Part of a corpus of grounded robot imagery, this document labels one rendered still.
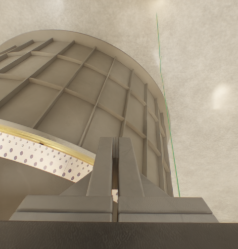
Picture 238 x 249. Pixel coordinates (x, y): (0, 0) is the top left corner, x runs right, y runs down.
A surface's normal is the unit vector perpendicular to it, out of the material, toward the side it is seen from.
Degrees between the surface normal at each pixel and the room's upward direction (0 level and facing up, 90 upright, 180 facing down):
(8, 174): 62
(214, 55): 0
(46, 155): 43
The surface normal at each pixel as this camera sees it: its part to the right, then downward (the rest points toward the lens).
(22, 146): 0.12, -0.01
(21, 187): 0.26, -0.31
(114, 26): -0.13, 0.64
